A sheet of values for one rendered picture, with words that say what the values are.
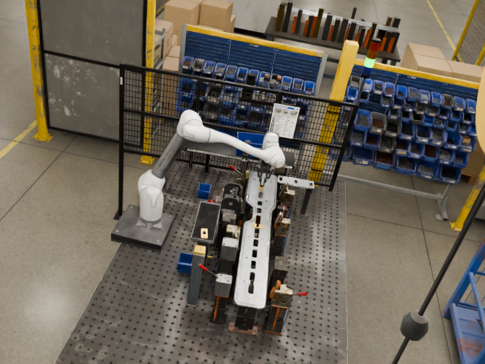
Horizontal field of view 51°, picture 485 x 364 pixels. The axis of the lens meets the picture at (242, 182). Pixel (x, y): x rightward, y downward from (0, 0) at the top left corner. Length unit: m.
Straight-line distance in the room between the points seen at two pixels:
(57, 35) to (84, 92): 0.61
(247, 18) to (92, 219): 5.97
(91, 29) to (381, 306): 3.74
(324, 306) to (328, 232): 0.78
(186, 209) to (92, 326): 1.25
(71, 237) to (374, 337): 2.73
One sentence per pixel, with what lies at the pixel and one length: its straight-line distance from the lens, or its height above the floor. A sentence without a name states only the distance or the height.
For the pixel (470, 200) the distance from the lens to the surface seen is 5.75.
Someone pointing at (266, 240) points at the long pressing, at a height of 1.00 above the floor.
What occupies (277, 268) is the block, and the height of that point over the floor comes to 1.03.
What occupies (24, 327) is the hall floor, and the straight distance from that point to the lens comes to 4.14.
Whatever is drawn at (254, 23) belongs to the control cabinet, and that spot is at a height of 0.25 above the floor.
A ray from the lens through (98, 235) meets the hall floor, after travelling 4.77.
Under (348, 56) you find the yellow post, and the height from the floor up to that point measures 1.91.
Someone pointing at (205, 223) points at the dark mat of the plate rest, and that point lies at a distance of 3.14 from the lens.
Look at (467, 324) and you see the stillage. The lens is 4.66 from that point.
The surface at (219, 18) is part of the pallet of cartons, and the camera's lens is 7.68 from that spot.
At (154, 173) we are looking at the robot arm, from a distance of 3.71.
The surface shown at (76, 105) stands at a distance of 5.74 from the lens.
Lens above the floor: 3.18
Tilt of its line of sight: 35 degrees down
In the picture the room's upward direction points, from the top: 10 degrees clockwise
